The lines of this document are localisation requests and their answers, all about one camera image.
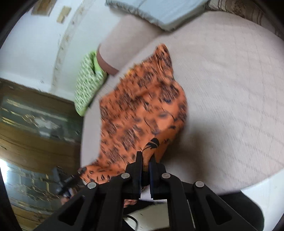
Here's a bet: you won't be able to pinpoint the orange black floral garment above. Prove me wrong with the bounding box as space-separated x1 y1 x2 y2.
81 44 187 184

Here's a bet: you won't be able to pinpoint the wooden glass wardrobe door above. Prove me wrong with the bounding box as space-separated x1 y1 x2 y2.
1 79 83 230

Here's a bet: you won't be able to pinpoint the green checkered pillow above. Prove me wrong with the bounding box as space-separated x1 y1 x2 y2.
74 51 108 116

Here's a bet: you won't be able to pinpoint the pink quilted mattress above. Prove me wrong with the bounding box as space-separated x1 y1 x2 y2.
81 12 283 194

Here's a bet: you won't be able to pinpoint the pink bolster cushion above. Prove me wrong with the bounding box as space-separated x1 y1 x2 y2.
97 14 163 76

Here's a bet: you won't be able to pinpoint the small gold framed picture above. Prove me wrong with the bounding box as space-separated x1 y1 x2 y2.
31 0 57 16

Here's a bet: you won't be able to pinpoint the light blue pillow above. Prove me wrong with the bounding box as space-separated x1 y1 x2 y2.
105 0 207 31

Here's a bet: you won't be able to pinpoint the striped beige cushion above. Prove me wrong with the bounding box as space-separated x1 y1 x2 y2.
206 0 283 40

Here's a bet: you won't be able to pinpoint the gold wall switch left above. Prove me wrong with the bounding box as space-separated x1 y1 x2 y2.
56 6 71 24

